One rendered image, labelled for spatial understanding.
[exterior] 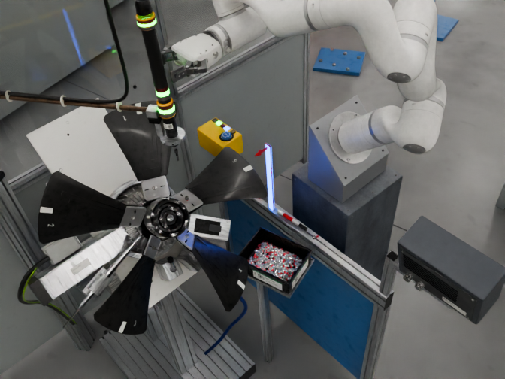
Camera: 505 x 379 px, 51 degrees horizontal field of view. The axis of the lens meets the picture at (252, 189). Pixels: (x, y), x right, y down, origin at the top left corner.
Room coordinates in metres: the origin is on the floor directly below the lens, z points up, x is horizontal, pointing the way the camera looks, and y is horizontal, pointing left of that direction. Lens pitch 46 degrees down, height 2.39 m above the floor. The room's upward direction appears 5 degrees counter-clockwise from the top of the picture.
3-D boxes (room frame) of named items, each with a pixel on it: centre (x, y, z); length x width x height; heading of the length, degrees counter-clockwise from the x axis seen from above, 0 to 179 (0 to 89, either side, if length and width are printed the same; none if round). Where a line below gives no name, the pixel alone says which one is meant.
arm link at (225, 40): (1.25, 0.06, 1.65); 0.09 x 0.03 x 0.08; 39
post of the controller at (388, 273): (0.94, -0.41, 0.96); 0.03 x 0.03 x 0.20; 39
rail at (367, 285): (1.27, -0.14, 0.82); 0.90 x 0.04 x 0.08; 39
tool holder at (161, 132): (1.13, 0.21, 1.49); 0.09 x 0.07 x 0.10; 74
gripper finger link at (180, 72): (1.12, 0.14, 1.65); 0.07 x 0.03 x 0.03; 129
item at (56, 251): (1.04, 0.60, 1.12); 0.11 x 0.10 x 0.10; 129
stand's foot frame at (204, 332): (1.20, 0.44, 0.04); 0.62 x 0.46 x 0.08; 39
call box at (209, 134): (1.58, 0.11, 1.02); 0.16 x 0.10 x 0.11; 39
